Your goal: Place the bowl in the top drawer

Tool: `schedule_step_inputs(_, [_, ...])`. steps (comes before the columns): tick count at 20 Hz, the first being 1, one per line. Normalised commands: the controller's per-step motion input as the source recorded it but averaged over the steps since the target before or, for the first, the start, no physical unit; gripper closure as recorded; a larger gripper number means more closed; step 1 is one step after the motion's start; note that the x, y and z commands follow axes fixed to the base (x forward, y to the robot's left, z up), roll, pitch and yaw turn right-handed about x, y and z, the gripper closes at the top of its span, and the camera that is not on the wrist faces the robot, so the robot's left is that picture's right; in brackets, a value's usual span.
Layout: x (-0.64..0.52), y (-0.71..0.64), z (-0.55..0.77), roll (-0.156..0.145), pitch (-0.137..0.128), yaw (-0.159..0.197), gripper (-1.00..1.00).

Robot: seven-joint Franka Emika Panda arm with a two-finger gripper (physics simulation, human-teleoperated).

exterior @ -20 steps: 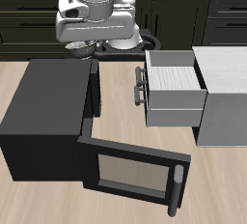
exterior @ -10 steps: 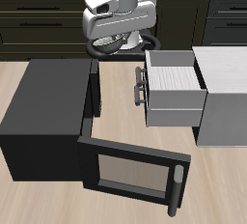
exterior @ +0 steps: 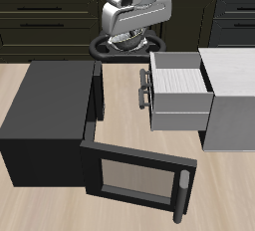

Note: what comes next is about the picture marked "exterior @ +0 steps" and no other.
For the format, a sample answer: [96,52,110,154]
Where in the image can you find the white cabinet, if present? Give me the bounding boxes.
[197,47,255,152]

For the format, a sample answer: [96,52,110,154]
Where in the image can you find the white cabinet drawer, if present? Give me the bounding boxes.
[137,51,215,132]

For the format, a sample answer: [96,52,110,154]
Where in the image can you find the black microwave oven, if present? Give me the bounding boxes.
[0,59,199,225]

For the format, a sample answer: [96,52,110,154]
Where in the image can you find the grey kitchen cupboard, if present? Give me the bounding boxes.
[208,0,255,49]

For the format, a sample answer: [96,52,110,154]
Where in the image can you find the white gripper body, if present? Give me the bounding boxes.
[101,0,173,37]

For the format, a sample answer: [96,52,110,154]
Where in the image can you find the flat black base plate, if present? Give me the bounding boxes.
[88,30,167,61]

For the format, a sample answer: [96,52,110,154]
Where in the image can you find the dark kitchen cupboards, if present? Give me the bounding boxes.
[0,0,217,64]

